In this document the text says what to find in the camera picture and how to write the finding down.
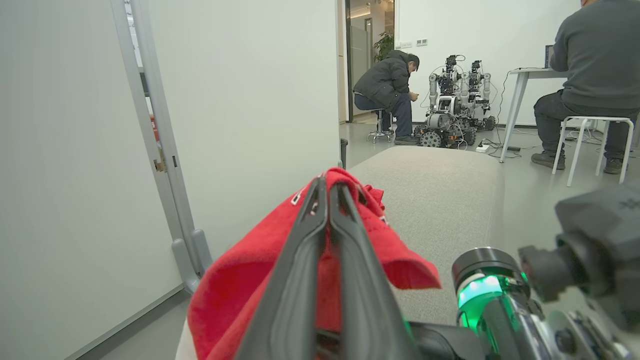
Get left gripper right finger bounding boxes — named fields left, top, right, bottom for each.
left=328, top=182, right=421, bottom=360

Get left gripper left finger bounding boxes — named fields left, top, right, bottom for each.
left=235, top=175, right=329, bottom=360

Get red cloth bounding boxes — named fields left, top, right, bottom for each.
left=187, top=167, right=442, bottom=360

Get grey fabric sofa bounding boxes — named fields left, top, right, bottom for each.
left=175, top=145, right=506, bottom=360

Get grey partition foot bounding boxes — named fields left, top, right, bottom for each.
left=171, top=239, right=202, bottom=294
left=192, top=229, right=214, bottom=275

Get chrome swivel stool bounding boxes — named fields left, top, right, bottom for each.
left=366, top=109, right=396, bottom=144

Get wheeled grey robot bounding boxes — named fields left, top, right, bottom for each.
left=465, top=60, right=497, bottom=132
left=414, top=55, right=478, bottom=149

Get person in black jacket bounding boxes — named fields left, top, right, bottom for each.
left=352, top=50, right=421, bottom=146

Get green potted plant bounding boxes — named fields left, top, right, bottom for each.
left=373, top=32, right=395, bottom=63

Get white desk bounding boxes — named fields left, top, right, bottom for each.
left=499, top=67, right=571, bottom=164

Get white metal stool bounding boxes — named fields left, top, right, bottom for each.
left=551, top=116, right=635, bottom=188

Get person in grey sweater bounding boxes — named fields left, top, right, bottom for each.
left=531, top=0, right=640, bottom=175

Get grey partition post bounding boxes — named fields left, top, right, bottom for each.
left=110, top=0, right=201, bottom=251

